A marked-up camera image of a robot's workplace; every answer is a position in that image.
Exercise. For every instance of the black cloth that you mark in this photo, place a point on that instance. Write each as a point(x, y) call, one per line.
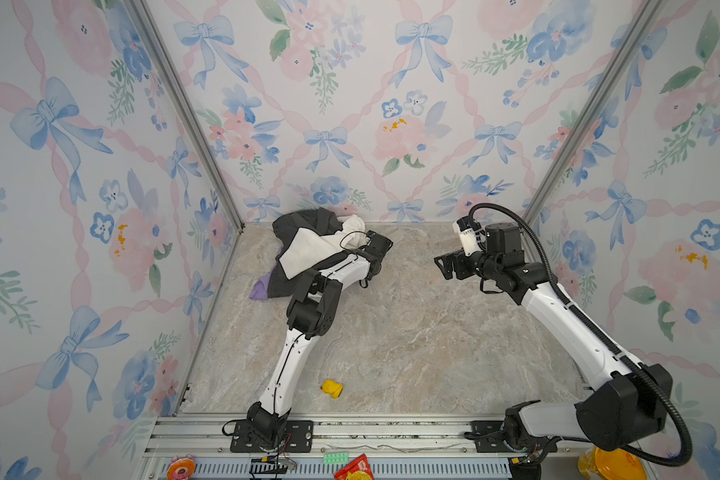
point(280, 286)

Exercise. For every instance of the pink round toy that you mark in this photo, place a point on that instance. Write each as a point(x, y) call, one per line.
point(181, 468)

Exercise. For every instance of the purple printed t-shirt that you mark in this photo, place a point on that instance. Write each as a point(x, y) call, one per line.
point(259, 291)

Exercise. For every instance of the yellow lidded container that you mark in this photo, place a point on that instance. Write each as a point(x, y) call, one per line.
point(596, 463)

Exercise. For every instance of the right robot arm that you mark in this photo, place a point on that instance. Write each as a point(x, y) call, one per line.
point(623, 406)

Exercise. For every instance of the aluminium rail frame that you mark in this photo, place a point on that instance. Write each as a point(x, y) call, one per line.
point(406, 446)

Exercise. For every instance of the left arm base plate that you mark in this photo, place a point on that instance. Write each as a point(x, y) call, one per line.
point(292, 437)

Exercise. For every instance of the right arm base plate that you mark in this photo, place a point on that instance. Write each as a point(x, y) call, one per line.
point(493, 436)

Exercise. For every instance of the small yellow toy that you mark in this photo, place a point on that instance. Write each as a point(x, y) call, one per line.
point(332, 388)

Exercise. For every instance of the green connector block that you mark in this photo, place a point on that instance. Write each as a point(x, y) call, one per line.
point(338, 458)

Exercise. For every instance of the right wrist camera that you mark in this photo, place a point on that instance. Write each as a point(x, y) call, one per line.
point(467, 231)

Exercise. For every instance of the white cloth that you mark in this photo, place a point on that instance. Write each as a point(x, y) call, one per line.
point(311, 236)

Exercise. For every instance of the red snack packet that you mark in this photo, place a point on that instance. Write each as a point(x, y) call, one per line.
point(357, 469)

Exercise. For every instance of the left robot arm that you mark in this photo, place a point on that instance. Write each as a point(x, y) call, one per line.
point(310, 314)

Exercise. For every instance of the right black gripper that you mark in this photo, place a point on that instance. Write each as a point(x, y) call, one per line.
point(457, 259)

